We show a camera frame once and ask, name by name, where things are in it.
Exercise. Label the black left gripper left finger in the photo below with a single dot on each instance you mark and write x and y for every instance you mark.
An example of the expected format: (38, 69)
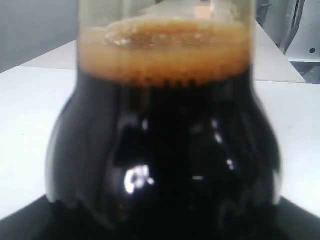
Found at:
(43, 220)

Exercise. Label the dark soy sauce bottle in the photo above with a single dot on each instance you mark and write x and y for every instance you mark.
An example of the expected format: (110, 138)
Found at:
(163, 137)

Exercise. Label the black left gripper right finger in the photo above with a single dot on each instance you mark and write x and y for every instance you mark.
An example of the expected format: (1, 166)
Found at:
(295, 220)

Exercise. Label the white cabinet with doors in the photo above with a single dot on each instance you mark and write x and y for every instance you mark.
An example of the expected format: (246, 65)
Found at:
(294, 27)

